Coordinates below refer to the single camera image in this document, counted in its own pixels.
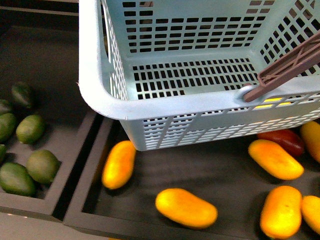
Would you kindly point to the green avocado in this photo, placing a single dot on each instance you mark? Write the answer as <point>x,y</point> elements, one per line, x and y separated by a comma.
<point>5,107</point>
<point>15,179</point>
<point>42,165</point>
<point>8,122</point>
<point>23,94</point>
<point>30,129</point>

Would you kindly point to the yellow mango centre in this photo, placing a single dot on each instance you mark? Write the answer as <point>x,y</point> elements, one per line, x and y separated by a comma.
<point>119,165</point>

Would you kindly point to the green avocado upper left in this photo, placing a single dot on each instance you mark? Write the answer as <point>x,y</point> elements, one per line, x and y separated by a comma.
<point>5,107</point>

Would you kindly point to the yellow mango upright top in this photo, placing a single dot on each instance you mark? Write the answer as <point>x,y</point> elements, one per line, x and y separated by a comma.
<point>275,160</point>

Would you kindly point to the yellow mango edge sliver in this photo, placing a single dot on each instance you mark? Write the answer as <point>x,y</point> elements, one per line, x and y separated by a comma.
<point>310,209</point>

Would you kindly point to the light blue plastic basket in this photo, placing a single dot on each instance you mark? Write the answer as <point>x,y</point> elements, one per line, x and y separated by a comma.
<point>174,72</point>

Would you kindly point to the yellow mango left upper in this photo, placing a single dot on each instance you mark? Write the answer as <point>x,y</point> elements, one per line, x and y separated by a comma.
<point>281,216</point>

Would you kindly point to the green avocado bottom left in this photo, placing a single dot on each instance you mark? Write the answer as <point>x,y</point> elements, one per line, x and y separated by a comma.
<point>15,179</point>

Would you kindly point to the black display shelf tray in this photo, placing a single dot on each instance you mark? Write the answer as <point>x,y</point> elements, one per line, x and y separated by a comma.
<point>44,52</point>

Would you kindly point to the yellow mango lower left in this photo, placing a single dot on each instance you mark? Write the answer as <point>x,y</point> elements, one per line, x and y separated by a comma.
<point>185,208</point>

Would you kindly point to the green avocado edge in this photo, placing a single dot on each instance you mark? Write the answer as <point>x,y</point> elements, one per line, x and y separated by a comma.
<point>3,152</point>

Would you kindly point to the green avocado top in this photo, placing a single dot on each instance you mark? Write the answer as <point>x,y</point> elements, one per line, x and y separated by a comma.
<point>23,94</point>

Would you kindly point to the yellow mango far right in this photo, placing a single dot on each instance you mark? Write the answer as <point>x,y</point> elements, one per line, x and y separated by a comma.
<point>310,134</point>

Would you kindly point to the dark red mango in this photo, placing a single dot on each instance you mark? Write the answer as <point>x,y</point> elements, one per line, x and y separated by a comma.
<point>287,139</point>

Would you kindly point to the green avocado lower right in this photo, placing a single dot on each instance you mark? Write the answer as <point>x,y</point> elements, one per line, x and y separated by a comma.
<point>42,165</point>

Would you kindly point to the brown basket handle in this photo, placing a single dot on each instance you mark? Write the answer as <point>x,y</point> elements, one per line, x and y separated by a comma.
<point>290,65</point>

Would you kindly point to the green avocado middle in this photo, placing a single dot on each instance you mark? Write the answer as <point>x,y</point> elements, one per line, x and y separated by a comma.
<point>30,129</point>

